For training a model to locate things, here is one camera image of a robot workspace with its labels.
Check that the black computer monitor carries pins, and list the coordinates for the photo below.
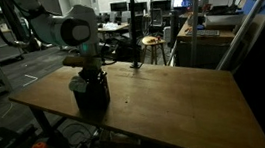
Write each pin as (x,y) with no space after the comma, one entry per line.
(161,4)
(142,6)
(119,7)

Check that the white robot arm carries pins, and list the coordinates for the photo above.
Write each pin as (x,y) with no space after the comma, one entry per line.
(63,28)

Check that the small blue object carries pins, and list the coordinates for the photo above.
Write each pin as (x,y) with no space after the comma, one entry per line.
(200,27)

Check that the grey cabinet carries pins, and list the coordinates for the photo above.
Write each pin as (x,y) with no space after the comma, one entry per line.
(2,52)

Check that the light wooden desk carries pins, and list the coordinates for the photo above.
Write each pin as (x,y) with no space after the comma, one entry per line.
(113,28)

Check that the silver metal tripod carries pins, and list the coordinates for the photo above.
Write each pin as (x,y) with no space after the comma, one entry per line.
(248,20)

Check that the round wooden stool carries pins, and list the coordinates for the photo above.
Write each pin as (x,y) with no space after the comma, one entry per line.
(152,41)

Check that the white keyboard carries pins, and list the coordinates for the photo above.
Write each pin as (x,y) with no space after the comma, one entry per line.
(203,33)

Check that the black equipment case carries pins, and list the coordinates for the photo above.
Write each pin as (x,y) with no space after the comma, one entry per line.
(9,138)

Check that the monitor with blue screen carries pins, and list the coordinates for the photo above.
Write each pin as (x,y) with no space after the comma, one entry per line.
(182,2)

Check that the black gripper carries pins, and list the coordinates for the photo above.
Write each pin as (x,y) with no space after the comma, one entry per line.
(91,70)

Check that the black table leg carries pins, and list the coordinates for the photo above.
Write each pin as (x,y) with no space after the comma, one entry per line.
(42,121)

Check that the black office chair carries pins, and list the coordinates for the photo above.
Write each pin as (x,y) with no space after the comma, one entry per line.
(143,24)

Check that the grey mesh office chair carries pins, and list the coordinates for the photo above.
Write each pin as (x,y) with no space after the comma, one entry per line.
(157,17)

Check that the black mesh basket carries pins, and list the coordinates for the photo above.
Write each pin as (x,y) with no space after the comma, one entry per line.
(93,97)

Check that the wooden workbench with drawers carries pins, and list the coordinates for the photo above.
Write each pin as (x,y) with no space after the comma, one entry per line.
(204,54)

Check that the black vertical pole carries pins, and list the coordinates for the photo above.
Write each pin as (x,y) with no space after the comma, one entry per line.
(134,23)

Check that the white computer case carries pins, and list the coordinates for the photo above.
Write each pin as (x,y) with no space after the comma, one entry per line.
(167,33)

